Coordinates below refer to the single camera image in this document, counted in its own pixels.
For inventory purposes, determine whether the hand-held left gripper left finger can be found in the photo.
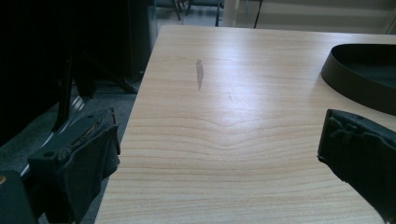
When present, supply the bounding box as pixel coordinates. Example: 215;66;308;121
27;106;121;224

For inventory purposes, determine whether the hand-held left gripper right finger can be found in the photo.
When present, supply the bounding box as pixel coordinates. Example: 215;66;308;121
317;108;396;224

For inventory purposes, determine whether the black metal stand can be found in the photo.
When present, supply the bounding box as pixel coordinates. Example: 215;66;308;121
50;52;139;133

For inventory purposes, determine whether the black round tray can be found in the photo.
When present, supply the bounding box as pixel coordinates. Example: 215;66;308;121
320;43;396;117

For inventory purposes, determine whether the thin black pole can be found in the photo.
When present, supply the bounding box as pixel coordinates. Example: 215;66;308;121
252;0;264;30

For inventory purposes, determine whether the chair with metal legs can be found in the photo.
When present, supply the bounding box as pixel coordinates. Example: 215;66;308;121
155;0;225;27

